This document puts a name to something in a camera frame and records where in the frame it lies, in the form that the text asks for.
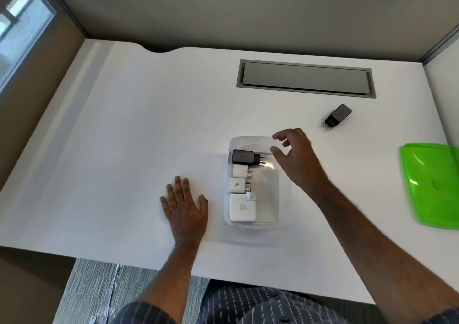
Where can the person's right hand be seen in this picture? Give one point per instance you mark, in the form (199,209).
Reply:
(303,162)

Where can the person's left hand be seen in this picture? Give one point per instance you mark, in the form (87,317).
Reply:
(186,216)

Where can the person's left middle finger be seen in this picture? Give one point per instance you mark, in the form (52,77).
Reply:
(178,188)

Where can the person's left thumb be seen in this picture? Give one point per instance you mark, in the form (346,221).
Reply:
(203,203)

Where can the person's right thumb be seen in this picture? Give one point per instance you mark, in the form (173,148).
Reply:
(278,154)

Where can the person's left little finger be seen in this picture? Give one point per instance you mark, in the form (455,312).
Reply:
(164,205)

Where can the person's left forearm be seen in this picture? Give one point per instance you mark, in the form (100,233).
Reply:
(172,273)

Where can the person's right forearm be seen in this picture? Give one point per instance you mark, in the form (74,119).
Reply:
(373,252)

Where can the black charger with long body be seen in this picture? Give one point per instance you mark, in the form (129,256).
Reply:
(243,156)

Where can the white charger with triangle mark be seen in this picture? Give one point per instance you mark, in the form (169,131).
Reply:
(236,185)

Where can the large white power adapter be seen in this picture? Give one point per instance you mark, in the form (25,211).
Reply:
(242,208)

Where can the small plain white charger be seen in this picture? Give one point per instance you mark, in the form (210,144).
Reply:
(239,171)

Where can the clear plastic container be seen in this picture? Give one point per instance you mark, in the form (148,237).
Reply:
(269,200)

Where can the black charger with short body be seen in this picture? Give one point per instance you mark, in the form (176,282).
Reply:
(339,115)

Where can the striped grey shirt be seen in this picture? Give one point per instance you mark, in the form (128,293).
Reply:
(251,305)

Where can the green plastic lid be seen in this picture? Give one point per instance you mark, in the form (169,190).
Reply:
(434,184)

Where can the window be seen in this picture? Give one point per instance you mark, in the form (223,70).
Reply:
(21,29)

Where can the grey partition frame post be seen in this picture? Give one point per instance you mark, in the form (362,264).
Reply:
(66,6)
(441,45)

